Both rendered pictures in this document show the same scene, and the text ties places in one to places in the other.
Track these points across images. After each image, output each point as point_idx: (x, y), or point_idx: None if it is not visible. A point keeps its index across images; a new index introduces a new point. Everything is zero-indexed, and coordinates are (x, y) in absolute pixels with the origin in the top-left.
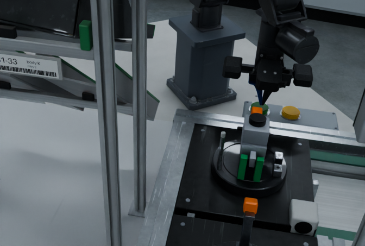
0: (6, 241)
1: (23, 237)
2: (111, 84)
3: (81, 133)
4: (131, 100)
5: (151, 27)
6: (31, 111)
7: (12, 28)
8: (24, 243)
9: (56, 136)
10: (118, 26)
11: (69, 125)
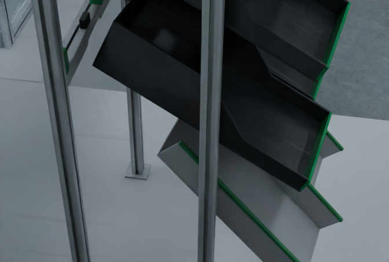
0: (149, 216)
1: (155, 228)
2: (49, 115)
3: (344, 255)
4: (226, 218)
5: (296, 176)
6: (377, 193)
7: (80, 19)
8: (147, 231)
9: (330, 228)
10: (189, 112)
11: (359, 237)
